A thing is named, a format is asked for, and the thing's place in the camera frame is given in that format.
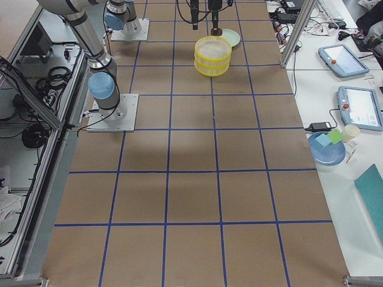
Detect light blue cube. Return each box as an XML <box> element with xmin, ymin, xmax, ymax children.
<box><xmin>315</xmin><ymin>133</ymin><xmax>332</xmax><ymax>148</ymax></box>

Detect aluminium frame post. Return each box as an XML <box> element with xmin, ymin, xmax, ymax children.
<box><xmin>280</xmin><ymin>0</ymin><xmax>317</xmax><ymax>68</ymax></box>

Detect lower blue teach pendant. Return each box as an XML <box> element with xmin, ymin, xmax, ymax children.
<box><xmin>337</xmin><ymin>86</ymin><xmax>382</xmax><ymax>132</ymax></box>

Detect yellow top steamer layer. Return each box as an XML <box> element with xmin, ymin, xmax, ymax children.
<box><xmin>194</xmin><ymin>36</ymin><xmax>232</xmax><ymax>62</ymax></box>

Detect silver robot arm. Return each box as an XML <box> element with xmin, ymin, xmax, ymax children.
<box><xmin>103</xmin><ymin>1</ymin><xmax>233</xmax><ymax>36</ymax></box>
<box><xmin>38</xmin><ymin>1</ymin><xmax>142</xmax><ymax>121</ymax></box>

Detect black power adapter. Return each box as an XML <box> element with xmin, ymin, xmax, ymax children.
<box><xmin>304</xmin><ymin>122</ymin><xmax>333</xmax><ymax>133</ymax></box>

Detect upper blue teach pendant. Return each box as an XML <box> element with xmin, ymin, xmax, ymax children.
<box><xmin>318</xmin><ymin>44</ymin><xmax>370</xmax><ymax>78</ymax></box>

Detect pale green plate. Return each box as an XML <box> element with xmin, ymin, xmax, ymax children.
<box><xmin>221</xmin><ymin>28</ymin><xmax>241</xmax><ymax>48</ymax></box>

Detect black coiled cables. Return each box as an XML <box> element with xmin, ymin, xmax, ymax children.
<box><xmin>21</xmin><ymin>121</ymin><xmax>48</xmax><ymax>150</ymax></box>

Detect white crumpled cloth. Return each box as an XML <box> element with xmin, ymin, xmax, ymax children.
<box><xmin>0</xmin><ymin>166</ymin><xmax>22</xmax><ymax>228</ymax></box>

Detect blue plate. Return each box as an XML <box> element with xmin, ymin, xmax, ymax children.
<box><xmin>308</xmin><ymin>132</ymin><xmax>346</xmax><ymax>166</ymax></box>

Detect green cube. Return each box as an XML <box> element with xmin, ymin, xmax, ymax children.
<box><xmin>326</xmin><ymin>129</ymin><xmax>345</xmax><ymax>145</ymax></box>

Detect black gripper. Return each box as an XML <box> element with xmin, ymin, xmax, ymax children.
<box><xmin>190</xmin><ymin>0</ymin><xmax>233</xmax><ymax>30</ymax></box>

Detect beige cup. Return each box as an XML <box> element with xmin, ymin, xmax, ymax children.
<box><xmin>342</xmin><ymin>124</ymin><xmax>360</xmax><ymax>143</ymax></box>

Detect dark red bun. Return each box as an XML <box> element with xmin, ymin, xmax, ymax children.
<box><xmin>210</xmin><ymin>28</ymin><xmax>223</xmax><ymax>36</ymax></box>

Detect blue teach pendant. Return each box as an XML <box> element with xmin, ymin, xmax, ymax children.
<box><xmin>318</xmin><ymin>44</ymin><xmax>370</xmax><ymax>78</ymax></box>
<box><xmin>337</xmin><ymin>86</ymin><xmax>382</xmax><ymax>132</ymax></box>

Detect teal board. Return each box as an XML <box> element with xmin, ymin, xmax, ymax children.
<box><xmin>354</xmin><ymin>164</ymin><xmax>382</xmax><ymax>240</ymax></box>

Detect black monitor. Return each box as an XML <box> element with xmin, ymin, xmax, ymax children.
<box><xmin>20</xmin><ymin>22</ymin><xmax>53</xmax><ymax>63</ymax></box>

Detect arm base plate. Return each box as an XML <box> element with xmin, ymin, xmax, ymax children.
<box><xmin>86</xmin><ymin>94</ymin><xmax>139</xmax><ymax>132</ymax></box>
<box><xmin>111</xmin><ymin>18</ymin><xmax>150</xmax><ymax>42</ymax></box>

